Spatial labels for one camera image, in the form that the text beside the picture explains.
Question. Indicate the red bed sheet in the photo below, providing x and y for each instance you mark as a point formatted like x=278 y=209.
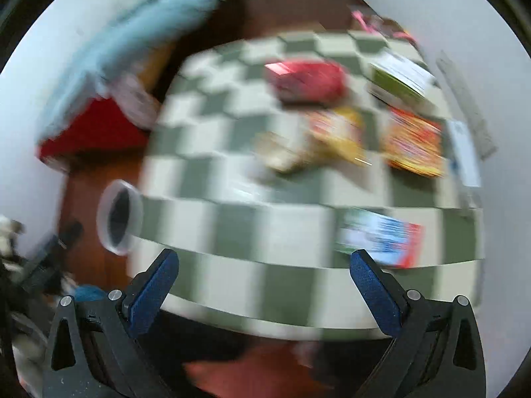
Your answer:
x=101 y=126

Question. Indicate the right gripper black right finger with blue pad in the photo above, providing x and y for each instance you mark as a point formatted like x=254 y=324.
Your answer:
x=436 y=348

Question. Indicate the green white checkered tablecloth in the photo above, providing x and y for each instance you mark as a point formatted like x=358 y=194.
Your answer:
x=258 y=253

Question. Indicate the long white slim box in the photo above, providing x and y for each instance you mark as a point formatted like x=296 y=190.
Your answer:
x=464 y=154

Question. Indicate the yellow snack bag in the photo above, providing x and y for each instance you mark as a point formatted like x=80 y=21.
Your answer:
x=321 y=136

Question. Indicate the white wall socket strip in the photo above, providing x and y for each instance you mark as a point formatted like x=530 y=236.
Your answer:
x=477 y=124

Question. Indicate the pink plastic toy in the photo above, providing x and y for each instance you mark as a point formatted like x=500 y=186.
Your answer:
x=365 y=20

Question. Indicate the blue cloth on floor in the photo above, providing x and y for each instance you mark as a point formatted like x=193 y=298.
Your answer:
x=88 y=293

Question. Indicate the white round trash bin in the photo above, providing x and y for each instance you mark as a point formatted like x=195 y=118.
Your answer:
x=119 y=217

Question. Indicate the crushed red soda can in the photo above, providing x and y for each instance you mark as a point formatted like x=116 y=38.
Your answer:
x=306 y=81

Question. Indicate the pure milk carton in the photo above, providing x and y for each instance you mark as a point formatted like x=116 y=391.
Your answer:
x=389 y=241

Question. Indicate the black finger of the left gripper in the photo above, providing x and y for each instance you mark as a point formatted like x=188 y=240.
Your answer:
x=43 y=272

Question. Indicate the green white tissue box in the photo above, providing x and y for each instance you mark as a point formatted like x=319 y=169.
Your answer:
x=400 y=77

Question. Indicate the pink patterned bed cloth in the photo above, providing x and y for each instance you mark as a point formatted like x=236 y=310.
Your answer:
x=138 y=106

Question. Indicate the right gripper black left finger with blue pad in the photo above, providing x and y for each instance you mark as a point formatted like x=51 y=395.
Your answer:
x=93 y=348

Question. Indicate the orange red snack bag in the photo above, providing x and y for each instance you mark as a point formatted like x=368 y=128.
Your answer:
x=414 y=144

